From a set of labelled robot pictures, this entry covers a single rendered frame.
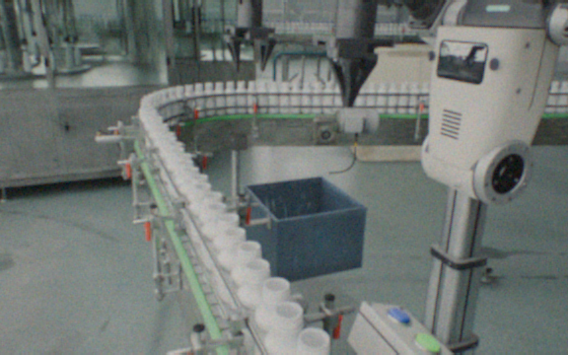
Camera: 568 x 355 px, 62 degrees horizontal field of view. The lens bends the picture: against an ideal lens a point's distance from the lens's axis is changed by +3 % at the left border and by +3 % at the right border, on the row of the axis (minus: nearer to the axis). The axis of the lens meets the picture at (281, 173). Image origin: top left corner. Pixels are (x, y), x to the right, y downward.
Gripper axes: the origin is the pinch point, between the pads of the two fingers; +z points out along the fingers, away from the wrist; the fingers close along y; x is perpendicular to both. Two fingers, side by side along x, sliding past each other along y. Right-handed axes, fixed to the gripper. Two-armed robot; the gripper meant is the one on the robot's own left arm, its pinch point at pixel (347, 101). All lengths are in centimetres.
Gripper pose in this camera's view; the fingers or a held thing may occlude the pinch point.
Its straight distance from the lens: 70.7
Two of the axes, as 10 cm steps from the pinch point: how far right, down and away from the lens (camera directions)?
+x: -3.7, -3.2, 8.7
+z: -0.4, 9.4, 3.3
